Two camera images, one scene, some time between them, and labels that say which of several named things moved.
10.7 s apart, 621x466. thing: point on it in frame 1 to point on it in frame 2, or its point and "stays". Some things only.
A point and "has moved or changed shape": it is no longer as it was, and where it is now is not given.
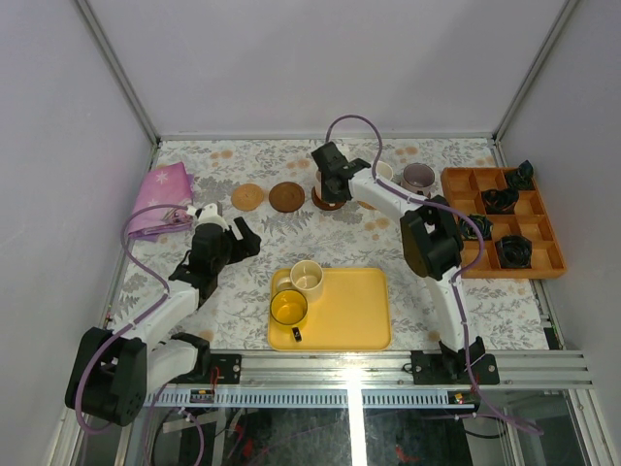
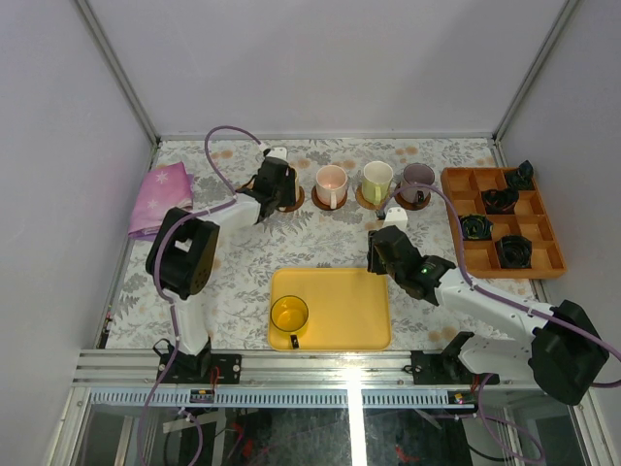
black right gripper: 327,197 to 372,257
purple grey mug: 418,178 stays
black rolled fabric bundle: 500,201 stays
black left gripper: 235,241 to 277,180
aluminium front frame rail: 535,367 stays
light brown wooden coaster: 366,205 stays
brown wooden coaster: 326,206 stays
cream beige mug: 307,277 to 297,185
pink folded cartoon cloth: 167,184 stays
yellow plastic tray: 351,312 stays
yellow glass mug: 289,307 has moved or changed shape
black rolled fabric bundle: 514,251 stays
